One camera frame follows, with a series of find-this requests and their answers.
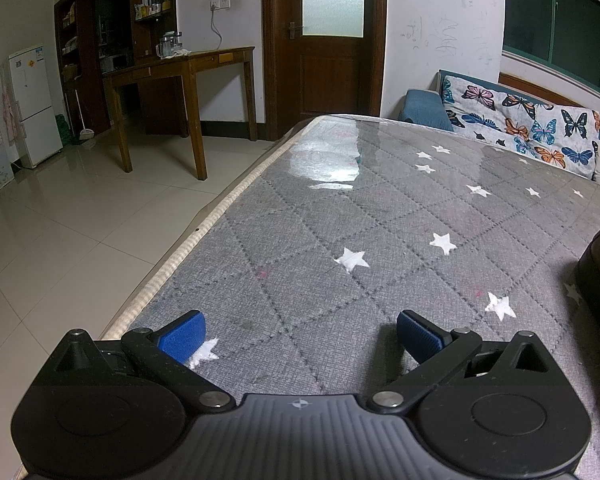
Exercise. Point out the wooden desk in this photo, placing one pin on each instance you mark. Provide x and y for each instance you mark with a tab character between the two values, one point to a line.
180	62

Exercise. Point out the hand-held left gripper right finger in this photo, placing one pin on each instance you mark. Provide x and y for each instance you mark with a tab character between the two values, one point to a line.
420	336

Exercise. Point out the pink hanging cloth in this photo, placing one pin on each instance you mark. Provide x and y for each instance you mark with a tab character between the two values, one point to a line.
11	115

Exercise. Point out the dark wooden shelf cabinet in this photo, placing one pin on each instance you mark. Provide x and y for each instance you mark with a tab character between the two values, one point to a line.
145	25

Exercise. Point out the blue sofa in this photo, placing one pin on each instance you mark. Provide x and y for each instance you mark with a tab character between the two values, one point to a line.
422	105

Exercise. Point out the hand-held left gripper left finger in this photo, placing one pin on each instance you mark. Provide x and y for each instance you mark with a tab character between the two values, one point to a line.
182	336

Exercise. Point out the white broom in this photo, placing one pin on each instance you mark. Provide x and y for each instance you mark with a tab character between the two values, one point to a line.
86	134

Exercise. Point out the white refrigerator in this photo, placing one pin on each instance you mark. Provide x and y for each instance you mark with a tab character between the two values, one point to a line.
30	100

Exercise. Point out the wooden door with frosted glass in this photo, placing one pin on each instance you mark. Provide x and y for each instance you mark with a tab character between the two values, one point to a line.
325	80

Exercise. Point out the green-framed window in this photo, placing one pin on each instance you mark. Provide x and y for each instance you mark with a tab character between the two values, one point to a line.
555	20

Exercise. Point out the white wall socket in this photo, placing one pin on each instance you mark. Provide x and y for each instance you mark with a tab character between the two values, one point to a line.
219	4

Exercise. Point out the green bin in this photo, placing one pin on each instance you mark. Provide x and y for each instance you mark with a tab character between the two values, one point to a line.
63	130

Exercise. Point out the butterfly print pillow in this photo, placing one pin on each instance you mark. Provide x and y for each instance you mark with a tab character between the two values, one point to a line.
530	120

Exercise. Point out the glass jar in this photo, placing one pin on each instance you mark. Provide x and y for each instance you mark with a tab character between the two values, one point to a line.
169	45

